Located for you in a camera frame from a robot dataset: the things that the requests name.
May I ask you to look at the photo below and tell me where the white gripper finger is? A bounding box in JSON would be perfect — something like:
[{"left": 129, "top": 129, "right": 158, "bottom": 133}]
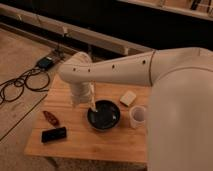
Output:
[{"left": 89, "top": 100, "right": 98, "bottom": 112}]

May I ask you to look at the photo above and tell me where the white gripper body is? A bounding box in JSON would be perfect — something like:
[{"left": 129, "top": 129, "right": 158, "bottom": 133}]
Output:
[{"left": 70, "top": 82, "right": 94, "bottom": 106}]

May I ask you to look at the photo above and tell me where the dark red pepper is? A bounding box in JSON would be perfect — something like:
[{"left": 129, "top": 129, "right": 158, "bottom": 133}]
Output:
[{"left": 43, "top": 111, "right": 59, "bottom": 126}]

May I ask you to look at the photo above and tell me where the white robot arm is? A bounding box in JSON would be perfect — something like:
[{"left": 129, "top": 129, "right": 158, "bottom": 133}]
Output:
[{"left": 59, "top": 47, "right": 213, "bottom": 171}]

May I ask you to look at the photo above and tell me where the black ceramic bowl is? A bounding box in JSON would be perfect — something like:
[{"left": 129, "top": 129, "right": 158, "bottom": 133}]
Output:
[{"left": 87, "top": 100, "right": 120, "bottom": 131}]

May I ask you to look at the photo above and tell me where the wooden table board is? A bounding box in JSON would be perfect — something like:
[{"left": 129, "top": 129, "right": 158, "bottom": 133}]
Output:
[{"left": 25, "top": 77, "right": 147, "bottom": 163}]

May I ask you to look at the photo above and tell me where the beige sponge block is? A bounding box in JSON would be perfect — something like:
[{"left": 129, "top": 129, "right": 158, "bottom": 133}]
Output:
[{"left": 120, "top": 91, "right": 136, "bottom": 106}]

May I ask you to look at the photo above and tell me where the white plastic cup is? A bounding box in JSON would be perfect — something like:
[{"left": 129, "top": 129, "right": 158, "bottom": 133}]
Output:
[{"left": 129, "top": 105, "right": 146, "bottom": 129}]

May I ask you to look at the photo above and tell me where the black power adapter box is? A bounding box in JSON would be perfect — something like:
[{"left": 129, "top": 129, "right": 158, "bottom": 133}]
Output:
[{"left": 36, "top": 57, "right": 54, "bottom": 70}]

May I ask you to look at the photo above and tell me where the black rectangular block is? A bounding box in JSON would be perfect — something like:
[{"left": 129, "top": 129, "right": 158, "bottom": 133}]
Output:
[{"left": 41, "top": 127, "right": 67, "bottom": 143}]

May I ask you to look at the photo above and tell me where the black floor cable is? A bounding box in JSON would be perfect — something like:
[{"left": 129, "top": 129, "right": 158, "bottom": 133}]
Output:
[{"left": 0, "top": 67, "right": 52, "bottom": 105}]

